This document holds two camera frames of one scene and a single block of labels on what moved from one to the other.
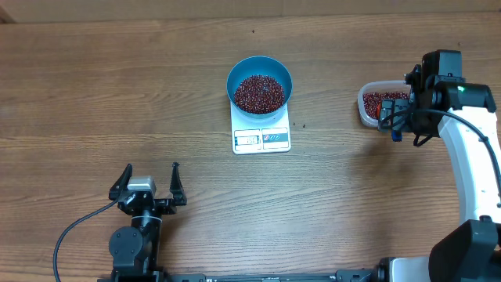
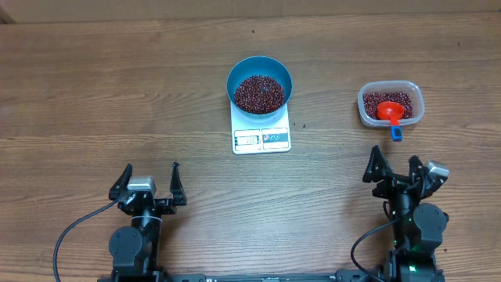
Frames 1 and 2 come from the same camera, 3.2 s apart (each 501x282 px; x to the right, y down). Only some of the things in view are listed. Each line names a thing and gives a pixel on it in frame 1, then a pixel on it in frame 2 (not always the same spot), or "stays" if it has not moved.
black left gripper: [169, 207] stays
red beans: [372, 99] stays
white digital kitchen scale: [251, 135] stays
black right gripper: [387, 113] to [397, 182]
